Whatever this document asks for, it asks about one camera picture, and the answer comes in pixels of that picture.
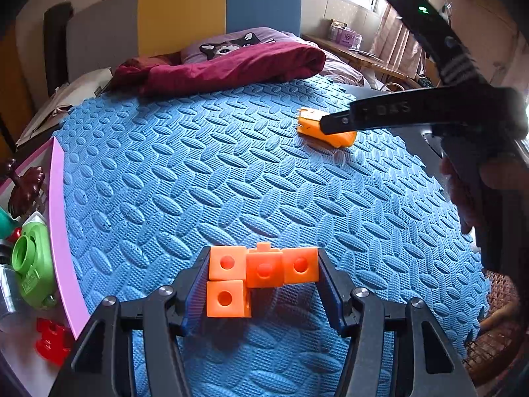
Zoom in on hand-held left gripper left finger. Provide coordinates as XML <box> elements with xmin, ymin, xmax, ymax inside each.
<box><xmin>50</xmin><ymin>247</ymin><xmax>212</xmax><ymax>397</ymax></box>

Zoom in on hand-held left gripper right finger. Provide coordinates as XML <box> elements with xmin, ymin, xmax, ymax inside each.
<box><xmin>317</xmin><ymin>247</ymin><xmax>478</xmax><ymax>397</ymax></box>

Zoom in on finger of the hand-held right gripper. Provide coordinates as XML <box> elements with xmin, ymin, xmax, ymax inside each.
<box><xmin>321</xmin><ymin>87</ymin><xmax>445</xmax><ymax>135</ymax></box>

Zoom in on orange toy blocks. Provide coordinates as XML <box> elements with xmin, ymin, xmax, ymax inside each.
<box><xmin>206</xmin><ymin>243</ymin><xmax>322</xmax><ymax>319</ymax></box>

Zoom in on yellow orange plastic toy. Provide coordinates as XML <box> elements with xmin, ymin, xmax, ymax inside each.
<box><xmin>298</xmin><ymin>108</ymin><xmax>357</xmax><ymax>149</ymax></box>

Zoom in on red puzzle piece toy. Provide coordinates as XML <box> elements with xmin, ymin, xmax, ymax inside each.
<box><xmin>35</xmin><ymin>318</ymin><xmax>73</xmax><ymax>367</ymax></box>

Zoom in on pink cardboard box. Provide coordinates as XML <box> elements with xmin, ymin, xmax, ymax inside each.
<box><xmin>0</xmin><ymin>138</ymin><xmax>89</xmax><ymax>385</ymax></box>

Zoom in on light green plastic toy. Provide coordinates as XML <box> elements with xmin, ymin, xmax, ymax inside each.
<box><xmin>12</xmin><ymin>220</ymin><xmax>59</xmax><ymax>311</ymax></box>

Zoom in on clear jar black lid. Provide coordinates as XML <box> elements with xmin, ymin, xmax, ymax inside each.
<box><xmin>0</xmin><ymin>252</ymin><xmax>29</xmax><ymax>331</ymax></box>

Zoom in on dark brown toy figure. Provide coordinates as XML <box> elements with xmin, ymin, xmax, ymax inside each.
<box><xmin>2</xmin><ymin>159</ymin><xmax>45</xmax><ymax>218</ymax></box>

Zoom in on dark green plastic toy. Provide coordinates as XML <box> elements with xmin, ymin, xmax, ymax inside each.
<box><xmin>0</xmin><ymin>207</ymin><xmax>17</xmax><ymax>241</ymax></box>

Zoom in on person's right hand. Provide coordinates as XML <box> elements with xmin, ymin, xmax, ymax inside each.
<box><xmin>440</xmin><ymin>153</ymin><xmax>529</xmax><ymax>234</ymax></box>

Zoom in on wooden shelf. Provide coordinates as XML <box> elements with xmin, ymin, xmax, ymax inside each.
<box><xmin>302</xmin><ymin>33</ymin><xmax>410</xmax><ymax>81</ymax></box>

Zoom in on mauve bed sheet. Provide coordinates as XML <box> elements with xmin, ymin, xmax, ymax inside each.
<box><xmin>289</xmin><ymin>35</ymin><xmax>364</xmax><ymax>89</ymax></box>

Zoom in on beige curtain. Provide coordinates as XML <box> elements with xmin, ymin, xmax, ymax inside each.
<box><xmin>370</xmin><ymin>0</ymin><xmax>439</xmax><ymax>87</ymax></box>

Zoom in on purple box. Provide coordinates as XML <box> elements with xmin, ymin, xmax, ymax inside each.
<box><xmin>328</xmin><ymin>19</ymin><xmax>364</xmax><ymax>50</ymax></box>

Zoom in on blue foam mat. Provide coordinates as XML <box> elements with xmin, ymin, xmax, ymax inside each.
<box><xmin>54</xmin><ymin>75</ymin><xmax>492</xmax><ymax>397</ymax></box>

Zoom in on purple animal print pillow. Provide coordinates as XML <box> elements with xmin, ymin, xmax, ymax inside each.
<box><xmin>181</xmin><ymin>27</ymin><xmax>304</xmax><ymax>65</ymax></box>

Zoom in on maroon blanket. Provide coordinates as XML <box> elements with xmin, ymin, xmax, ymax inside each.
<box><xmin>111</xmin><ymin>41</ymin><xmax>327</xmax><ymax>97</ymax></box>

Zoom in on wicker chair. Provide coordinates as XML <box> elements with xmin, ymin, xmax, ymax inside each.
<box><xmin>463</xmin><ymin>269</ymin><xmax>523</xmax><ymax>381</ymax></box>

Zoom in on grey yellow blue headboard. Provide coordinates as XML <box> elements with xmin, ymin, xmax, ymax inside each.
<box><xmin>17</xmin><ymin>0</ymin><xmax>302</xmax><ymax>87</ymax></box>

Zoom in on maroon pillow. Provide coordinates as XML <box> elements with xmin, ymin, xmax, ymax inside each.
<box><xmin>118</xmin><ymin>55</ymin><xmax>176</xmax><ymax>76</ymax></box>

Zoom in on wooden wardrobe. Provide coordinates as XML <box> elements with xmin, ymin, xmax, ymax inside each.
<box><xmin>0</xmin><ymin>21</ymin><xmax>34</xmax><ymax>154</ymax></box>

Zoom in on black rolled mat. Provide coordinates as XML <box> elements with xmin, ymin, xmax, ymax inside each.
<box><xmin>43</xmin><ymin>2</ymin><xmax>74</xmax><ymax>96</ymax></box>

